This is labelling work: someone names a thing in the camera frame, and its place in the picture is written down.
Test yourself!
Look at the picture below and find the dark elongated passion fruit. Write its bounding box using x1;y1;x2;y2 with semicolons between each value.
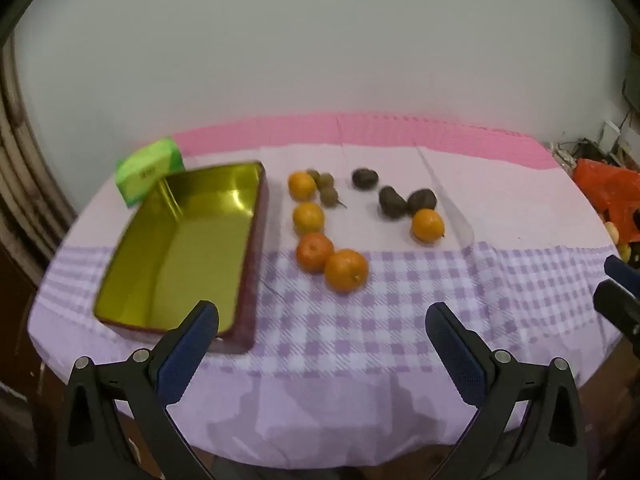
378;186;407;220

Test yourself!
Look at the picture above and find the dark wrinkled passion fruit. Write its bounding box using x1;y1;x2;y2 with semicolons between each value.
406;188;438;215

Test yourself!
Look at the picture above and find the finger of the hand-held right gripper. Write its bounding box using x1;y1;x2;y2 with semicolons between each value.
593;280;640;356
603;255;640;293

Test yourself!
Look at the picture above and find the green tissue pack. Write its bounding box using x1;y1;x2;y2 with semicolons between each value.
115;137;187;208

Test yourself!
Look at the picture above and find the golden rectangular tin tray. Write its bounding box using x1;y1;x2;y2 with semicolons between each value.
93;161;271;355

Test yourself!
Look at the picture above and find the orange plastic bag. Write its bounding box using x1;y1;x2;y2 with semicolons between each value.
572;158;640;243

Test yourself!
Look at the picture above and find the pink foam mat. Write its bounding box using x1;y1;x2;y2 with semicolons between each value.
172;111;558;171

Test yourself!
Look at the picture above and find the small white box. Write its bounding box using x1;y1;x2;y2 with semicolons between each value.
600;121;622;153

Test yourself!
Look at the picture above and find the brown wooden door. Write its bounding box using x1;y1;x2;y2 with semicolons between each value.
0;240;56;480

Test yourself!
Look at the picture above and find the beige patterned curtain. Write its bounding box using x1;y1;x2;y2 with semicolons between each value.
0;35;76;281

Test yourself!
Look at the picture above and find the dark round passion fruit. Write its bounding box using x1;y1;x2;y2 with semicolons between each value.
351;167;379;191

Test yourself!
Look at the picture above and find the orange mandarin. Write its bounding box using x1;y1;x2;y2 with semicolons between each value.
410;208;446;244
288;171;317;201
296;232;335;274
292;202;326;236
324;249;370;294

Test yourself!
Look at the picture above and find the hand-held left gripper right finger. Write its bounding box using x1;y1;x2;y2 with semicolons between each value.
425;302;588;480

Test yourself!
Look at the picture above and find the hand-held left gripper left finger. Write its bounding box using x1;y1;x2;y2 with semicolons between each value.
56;300;220;480

